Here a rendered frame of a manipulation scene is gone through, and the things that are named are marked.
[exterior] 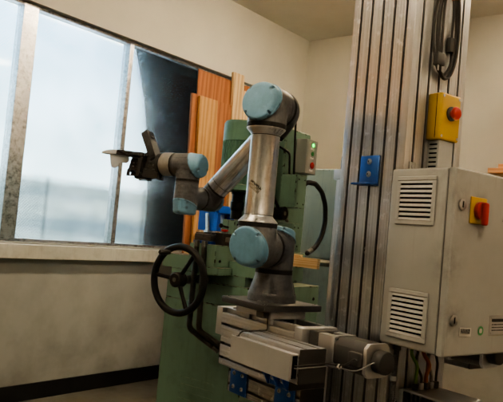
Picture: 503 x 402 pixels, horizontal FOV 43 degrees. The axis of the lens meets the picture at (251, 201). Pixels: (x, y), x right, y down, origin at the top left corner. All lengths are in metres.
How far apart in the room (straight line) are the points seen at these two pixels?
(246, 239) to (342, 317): 0.38
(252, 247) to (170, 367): 1.16
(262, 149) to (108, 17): 2.35
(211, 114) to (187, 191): 2.45
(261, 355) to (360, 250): 0.43
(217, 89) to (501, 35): 2.02
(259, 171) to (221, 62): 2.92
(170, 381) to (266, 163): 1.31
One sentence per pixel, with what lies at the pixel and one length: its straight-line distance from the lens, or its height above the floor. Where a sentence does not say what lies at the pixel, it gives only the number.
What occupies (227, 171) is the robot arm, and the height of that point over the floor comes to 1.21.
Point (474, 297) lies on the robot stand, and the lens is 1.74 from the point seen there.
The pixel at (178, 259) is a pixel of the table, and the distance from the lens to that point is 2.79.
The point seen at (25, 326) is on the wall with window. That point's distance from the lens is 3.72.
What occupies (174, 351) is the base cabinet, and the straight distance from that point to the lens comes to 2.82.
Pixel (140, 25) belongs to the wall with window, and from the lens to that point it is 4.20.
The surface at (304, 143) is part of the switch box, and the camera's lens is 2.98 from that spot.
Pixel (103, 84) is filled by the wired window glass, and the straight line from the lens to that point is 4.04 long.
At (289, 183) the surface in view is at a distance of 2.87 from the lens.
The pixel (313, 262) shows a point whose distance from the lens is 2.57.
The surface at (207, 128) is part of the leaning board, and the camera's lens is 4.36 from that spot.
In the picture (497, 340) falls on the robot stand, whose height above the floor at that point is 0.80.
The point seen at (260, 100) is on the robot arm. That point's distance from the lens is 1.84.
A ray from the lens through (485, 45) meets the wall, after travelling 4.91.
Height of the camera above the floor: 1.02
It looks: 3 degrees up
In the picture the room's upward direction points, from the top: 5 degrees clockwise
